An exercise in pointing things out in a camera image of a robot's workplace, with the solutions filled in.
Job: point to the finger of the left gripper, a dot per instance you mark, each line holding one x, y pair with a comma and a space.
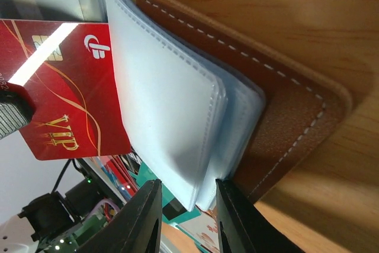
17, 109

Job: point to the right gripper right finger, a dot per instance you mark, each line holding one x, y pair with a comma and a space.
242, 228

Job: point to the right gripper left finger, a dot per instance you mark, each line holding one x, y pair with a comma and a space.
137, 226

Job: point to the red vip card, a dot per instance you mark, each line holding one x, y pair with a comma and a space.
65, 69

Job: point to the brown leather card holder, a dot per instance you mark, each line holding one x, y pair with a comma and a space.
200, 101

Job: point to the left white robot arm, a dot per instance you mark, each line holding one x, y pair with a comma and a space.
50, 219

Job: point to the white card centre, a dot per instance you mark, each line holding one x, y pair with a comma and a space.
203, 230

